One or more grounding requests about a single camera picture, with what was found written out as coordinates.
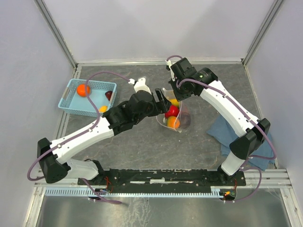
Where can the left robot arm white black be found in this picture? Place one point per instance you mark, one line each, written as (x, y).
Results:
(55, 157)

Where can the dark purple fruit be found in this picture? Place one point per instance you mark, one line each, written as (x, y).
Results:
(185, 120)

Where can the green yellow mango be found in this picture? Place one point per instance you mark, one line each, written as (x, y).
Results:
(173, 122)

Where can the small yellow fruit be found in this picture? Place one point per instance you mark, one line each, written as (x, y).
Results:
(103, 109)

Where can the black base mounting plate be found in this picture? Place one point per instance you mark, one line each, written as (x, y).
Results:
(165, 181)

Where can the small dark red fruit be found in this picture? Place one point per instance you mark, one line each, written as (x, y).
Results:
(108, 95)

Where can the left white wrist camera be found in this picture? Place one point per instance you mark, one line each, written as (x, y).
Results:
(139, 85)

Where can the clear zip top bag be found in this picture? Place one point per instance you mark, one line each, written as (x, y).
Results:
(178, 117)

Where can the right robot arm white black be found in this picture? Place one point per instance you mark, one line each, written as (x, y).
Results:
(251, 132)

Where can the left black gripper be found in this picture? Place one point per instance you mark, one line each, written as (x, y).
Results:
(160, 107)

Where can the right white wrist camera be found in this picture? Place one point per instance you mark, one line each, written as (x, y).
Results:
(168, 67)

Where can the light blue plastic basket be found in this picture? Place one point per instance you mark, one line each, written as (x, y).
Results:
(72, 103)

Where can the red apple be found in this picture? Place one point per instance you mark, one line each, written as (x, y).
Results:
(173, 111)

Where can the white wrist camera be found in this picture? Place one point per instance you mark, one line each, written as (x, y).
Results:
(139, 85)
(168, 67)

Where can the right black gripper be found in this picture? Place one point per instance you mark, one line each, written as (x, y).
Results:
(180, 97)

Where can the blue cloth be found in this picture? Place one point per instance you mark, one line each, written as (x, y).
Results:
(224, 134)

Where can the yellow orange round fruit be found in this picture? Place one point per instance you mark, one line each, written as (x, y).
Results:
(174, 102)

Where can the light blue cable duct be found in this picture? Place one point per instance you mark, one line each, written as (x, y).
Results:
(86, 192)

